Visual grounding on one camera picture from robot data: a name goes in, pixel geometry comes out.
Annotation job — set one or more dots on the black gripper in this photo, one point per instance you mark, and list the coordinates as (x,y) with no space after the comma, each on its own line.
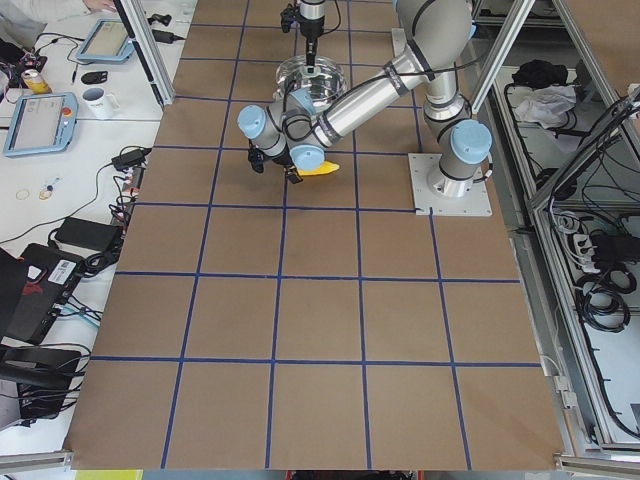
(282,162)
(310,29)

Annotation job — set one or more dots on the yellow corn cob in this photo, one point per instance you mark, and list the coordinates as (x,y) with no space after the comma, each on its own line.
(327,167)

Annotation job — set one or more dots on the glass pot lid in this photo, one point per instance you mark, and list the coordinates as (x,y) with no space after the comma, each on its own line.
(310,80)

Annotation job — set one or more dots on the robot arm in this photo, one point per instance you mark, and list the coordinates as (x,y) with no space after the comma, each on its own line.
(311,19)
(294,134)

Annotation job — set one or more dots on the pale green electric pot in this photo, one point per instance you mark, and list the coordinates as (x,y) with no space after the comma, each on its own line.
(310,85)

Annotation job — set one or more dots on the black power adapter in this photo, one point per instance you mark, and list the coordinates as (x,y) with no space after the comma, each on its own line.
(130,159)

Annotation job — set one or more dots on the black power brick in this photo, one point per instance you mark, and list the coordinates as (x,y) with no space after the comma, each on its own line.
(88,234)

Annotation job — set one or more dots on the far teach pendant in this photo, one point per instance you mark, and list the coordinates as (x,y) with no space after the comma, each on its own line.
(107,42)

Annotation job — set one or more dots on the teach pendant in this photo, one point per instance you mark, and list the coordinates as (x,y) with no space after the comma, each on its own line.
(41,124)
(107,42)

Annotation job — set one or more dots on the white mug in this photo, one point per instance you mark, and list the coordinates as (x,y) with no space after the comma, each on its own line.
(102,104)

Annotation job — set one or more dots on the white crumpled cloth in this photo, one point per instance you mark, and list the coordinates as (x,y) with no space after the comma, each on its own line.
(549,107)

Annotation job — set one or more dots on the near teach pendant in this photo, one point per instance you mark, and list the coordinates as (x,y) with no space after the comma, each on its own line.
(41,124)

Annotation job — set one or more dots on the yellow drink can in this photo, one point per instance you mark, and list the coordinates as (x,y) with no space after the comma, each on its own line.
(33,79)

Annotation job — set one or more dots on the black laptop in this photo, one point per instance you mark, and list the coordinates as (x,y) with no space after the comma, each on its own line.
(52,277)

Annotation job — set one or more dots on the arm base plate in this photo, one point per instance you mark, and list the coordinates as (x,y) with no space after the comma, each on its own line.
(437,195)
(399,42)

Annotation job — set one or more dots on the aluminium frame post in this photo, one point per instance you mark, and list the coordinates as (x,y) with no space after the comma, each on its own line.
(132,15)

